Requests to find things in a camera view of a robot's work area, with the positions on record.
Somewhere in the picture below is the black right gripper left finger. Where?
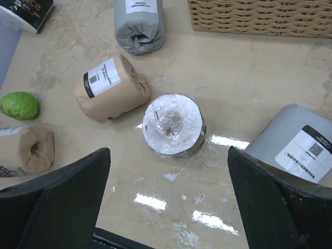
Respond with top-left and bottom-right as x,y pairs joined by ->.
1,148 -> 110,248

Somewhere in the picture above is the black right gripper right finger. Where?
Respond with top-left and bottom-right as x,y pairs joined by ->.
227,147 -> 331,248

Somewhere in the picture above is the grey paper towel roll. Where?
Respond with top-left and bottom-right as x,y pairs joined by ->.
245,104 -> 331,187
114,0 -> 166,56

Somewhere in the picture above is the brown paper towel roll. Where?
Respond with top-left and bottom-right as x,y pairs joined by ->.
74,53 -> 150,123

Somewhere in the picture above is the black paper towel roll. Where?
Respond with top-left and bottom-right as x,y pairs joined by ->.
1,0 -> 54,34
142,94 -> 206,158

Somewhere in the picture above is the brown paper towel roll cartoon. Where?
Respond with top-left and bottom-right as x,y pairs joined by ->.
1,126 -> 55,178

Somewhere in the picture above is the green guava fruit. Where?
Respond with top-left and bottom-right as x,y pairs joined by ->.
1,91 -> 39,120

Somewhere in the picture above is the woven wicker fruit basket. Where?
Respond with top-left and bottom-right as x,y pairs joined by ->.
187,0 -> 331,38

